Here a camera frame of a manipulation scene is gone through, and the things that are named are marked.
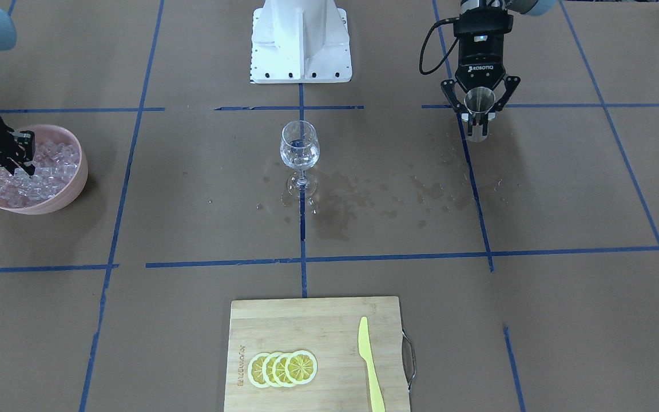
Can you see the clear wine glass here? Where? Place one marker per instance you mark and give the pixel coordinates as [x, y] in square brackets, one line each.
[300, 150]

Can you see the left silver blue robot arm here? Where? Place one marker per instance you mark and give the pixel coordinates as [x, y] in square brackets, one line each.
[531, 8]

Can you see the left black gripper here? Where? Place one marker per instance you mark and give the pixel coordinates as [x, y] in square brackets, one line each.
[481, 67]

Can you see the yellow plastic knife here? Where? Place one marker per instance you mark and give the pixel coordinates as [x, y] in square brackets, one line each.
[366, 354]

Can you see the bamboo cutting board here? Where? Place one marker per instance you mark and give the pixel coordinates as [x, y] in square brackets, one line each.
[327, 327]

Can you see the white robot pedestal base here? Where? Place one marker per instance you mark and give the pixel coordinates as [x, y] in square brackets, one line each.
[300, 42]

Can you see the pink bowl of ice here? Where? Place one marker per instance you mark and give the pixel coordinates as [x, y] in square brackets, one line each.
[61, 172]

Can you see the steel cocktail jigger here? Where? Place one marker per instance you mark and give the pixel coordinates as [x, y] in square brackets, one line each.
[479, 102]

